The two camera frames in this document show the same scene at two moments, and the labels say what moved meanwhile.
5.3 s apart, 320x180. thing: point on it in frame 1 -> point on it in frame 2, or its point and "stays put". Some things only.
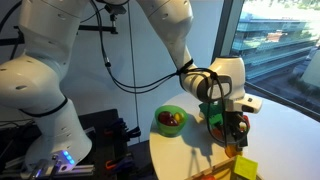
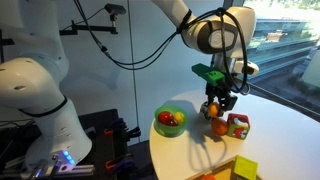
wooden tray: [222, 171] stays put
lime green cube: [246, 166] stays put
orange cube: [209, 177] stays put
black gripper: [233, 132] -> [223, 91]
